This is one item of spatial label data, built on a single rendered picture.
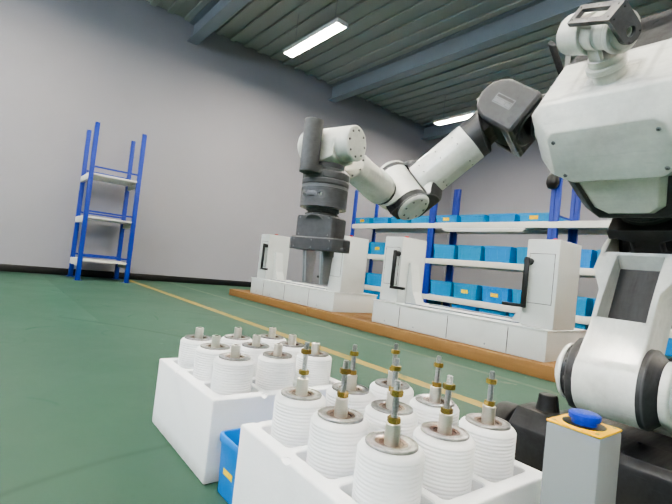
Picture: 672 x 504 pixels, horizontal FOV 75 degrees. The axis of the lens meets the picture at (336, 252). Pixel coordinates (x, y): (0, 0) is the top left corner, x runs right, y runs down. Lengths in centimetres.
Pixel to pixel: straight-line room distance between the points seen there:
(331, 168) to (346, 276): 336
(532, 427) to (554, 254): 186
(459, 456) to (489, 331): 230
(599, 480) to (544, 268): 227
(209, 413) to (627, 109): 97
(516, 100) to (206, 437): 96
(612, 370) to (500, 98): 56
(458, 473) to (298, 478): 24
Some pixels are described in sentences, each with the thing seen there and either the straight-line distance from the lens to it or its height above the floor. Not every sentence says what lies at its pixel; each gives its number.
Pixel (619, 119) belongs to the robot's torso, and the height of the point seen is 78.
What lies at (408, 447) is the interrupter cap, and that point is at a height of 25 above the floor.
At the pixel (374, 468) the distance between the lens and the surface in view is 65.
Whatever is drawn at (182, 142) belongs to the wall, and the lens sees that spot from 727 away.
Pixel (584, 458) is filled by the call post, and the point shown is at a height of 28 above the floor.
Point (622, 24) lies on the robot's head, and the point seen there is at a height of 90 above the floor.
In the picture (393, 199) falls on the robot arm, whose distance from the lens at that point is 99.
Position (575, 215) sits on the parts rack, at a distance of 629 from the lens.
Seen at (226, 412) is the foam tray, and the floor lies 15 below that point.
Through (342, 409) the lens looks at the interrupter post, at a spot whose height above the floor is 26.
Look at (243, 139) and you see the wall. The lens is 770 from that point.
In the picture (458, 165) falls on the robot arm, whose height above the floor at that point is 74.
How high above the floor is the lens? 49
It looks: 2 degrees up
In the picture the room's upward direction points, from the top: 6 degrees clockwise
